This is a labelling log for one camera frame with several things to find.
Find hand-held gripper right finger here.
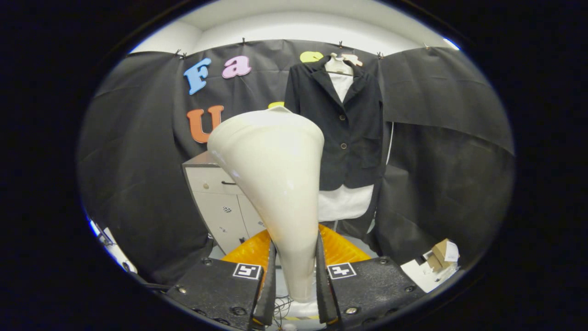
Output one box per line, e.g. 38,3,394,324
315,225,430,331

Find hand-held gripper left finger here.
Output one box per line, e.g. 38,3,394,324
166,226,278,331

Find white shirt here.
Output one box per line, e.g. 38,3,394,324
317,71,375,222

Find white garment steamer head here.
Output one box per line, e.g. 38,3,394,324
207,107,325,303

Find black blazer jacket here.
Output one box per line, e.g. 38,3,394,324
284,56,384,191

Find grey cabinet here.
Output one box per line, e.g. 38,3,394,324
182,151,271,256

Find small cardboard box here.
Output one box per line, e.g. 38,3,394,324
425,238,460,272

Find black backdrop cloth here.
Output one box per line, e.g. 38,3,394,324
77,39,515,285

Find white plastic hanger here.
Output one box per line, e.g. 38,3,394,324
324,52,363,75

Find thin black floor cables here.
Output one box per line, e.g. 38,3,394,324
273,294,294,329

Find thin white cord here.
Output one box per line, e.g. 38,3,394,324
385,122,395,165

